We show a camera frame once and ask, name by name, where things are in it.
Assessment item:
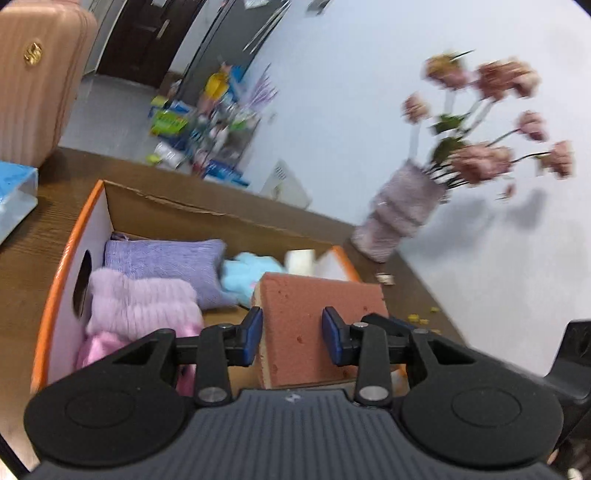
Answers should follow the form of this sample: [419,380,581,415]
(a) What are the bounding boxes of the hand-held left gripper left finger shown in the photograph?
[113,305,264,408]

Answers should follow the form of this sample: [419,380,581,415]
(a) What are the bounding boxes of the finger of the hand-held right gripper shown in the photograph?
[362,313,417,334]

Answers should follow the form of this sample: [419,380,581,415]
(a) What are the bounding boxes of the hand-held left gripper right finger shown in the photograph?
[322,305,467,409]

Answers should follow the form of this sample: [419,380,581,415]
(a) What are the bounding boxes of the brown sponge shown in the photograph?
[252,272,391,389]

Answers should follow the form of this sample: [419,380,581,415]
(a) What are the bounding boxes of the light blue plush toy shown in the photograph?
[221,251,286,306]

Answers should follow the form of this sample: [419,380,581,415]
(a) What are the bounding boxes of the white sponge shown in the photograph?
[285,248,317,277]

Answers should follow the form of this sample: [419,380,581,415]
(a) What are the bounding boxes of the purple knitted cloth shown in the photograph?
[104,237,238,309]

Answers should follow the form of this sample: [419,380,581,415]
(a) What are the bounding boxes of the pink fluffy cloth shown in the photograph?
[85,268,205,343]

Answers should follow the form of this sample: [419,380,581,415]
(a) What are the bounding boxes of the cardboard box with orange rim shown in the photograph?
[31,180,363,398]

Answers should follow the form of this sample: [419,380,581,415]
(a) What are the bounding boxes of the scattered yellow crumbs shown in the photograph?
[406,305,441,335]

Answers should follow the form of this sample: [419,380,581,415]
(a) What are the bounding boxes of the pale purple ribbed vase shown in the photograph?
[351,159,450,264]

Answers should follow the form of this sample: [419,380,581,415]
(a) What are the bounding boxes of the pink artificial flowers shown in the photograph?
[402,50,575,200]

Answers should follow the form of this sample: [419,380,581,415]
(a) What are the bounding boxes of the cluttered storage rack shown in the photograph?
[147,62,279,188]

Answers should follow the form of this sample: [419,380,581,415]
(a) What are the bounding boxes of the blue and white tissue box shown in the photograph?
[0,161,40,245]

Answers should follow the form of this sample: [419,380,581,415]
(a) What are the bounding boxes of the grey refrigerator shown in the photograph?
[168,0,293,99]

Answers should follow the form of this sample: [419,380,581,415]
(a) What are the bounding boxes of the dark wooden door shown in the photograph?
[98,0,207,88]

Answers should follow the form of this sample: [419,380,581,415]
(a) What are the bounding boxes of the pink ribbed suitcase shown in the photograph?
[0,0,99,168]

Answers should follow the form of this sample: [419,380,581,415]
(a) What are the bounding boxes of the white wall vent box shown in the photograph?
[259,159,311,209]

